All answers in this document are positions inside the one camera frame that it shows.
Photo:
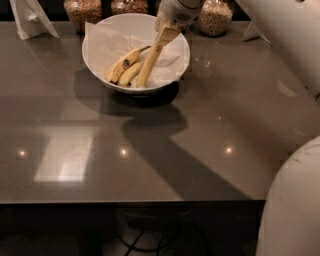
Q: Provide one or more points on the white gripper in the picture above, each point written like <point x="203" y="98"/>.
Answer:
<point x="175" y="12"/>

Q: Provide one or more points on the long front yellow banana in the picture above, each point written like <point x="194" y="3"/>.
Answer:
<point x="148" y="64"/>

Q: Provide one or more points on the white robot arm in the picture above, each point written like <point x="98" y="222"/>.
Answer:
<point x="290" y="223"/>

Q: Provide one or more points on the white ceramic bowl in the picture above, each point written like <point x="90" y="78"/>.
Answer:
<point x="140" y="23"/>

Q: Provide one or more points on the white paper bowl liner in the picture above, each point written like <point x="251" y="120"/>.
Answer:
<point x="103" y="50"/>

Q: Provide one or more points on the banana with blue sticker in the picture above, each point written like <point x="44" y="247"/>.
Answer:
<point x="123" y="63"/>

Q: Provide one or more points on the small middle yellow banana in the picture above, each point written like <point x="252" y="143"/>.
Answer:
<point x="127" y="76"/>

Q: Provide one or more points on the glass jar dark contents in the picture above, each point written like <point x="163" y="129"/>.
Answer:
<point x="157" y="5"/>

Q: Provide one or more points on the glass jar pale beans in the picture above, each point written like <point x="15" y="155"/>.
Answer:
<point x="215" y="17"/>

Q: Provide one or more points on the glass jar reddish contents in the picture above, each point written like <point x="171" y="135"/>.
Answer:
<point x="129" y="6"/>

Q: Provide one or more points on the glass jar of grains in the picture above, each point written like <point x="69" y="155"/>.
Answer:
<point x="81" y="12"/>

